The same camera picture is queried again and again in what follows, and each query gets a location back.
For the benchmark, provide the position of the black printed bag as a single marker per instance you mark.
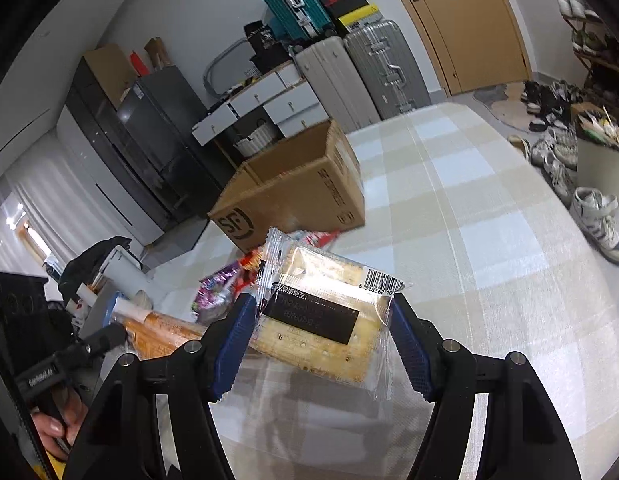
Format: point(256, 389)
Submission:
point(259, 35)

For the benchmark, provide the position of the yellow black box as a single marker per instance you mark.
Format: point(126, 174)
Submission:
point(362, 16)

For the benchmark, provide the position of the white sheer curtain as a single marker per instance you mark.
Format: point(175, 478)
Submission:
point(29, 195)

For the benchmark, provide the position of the white jug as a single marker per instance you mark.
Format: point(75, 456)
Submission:
point(124, 265)

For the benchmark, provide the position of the brown cardboard box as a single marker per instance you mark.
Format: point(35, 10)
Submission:
point(309, 185)

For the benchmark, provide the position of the purple snack packet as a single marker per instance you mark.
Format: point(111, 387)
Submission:
point(214, 295)

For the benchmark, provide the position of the wooden door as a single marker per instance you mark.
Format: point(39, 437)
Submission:
point(469, 25)

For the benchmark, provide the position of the wooden shoe rack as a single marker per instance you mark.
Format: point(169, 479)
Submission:
point(587, 57)

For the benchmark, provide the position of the clear cracker packet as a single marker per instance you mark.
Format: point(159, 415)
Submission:
point(329, 285)

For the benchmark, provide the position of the black cloth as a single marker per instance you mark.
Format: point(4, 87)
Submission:
point(97, 260)

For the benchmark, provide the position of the large plain cardboard box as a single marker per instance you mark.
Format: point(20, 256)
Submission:
point(109, 70)

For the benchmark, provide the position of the beige trash bin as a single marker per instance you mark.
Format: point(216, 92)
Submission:
point(599, 165)

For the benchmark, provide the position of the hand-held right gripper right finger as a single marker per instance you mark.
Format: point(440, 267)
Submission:
point(414, 355)

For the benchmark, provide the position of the brown paper bag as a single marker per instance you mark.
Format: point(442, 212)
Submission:
point(158, 52)

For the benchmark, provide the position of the orange biscuit packet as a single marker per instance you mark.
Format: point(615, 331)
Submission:
point(159, 330)

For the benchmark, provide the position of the silver suitcase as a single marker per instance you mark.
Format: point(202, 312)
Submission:
point(384, 60)

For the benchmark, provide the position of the plain black bag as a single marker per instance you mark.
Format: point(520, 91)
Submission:
point(272, 60)

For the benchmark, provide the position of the dark grey fridge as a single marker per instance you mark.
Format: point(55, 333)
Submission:
point(164, 110)

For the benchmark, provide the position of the red paper bag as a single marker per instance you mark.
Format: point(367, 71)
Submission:
point(139, 64)

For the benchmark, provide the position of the beige grey floor rug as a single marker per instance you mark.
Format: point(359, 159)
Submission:
point(509, 110)

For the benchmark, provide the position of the oval grey framed mirror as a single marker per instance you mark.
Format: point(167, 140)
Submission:
point(224, 67)

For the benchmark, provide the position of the group of sneakers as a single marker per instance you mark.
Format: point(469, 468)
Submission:
point(597, 215)

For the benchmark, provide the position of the white drawer desk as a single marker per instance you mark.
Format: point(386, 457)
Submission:
point(269, 95)

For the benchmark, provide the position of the person's left hand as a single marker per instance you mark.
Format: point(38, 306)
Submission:
point(52, 432)

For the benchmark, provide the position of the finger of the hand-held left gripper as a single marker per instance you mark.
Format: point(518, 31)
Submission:
point(107, 337)

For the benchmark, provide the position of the black glass cabinet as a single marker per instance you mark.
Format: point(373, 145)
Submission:
point(104, 140)

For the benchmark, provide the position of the red white snack packet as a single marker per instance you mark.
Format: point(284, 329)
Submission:
point(314, 237)

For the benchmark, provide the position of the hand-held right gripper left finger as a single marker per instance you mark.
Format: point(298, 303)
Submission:
point(234, 340)

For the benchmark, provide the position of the person's left forearm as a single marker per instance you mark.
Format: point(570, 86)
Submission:
point(47, 467)

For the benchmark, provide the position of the plain black shoe box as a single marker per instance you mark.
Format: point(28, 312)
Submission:
point(352, 4)

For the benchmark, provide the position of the beige suitcase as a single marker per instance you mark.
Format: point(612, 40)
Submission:
point(329, 80)

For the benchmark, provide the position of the woven laundry basket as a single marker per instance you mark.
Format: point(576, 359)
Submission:
point(254, 142)

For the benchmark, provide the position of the teal suitcase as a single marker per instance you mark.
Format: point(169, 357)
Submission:
point(284, 0)

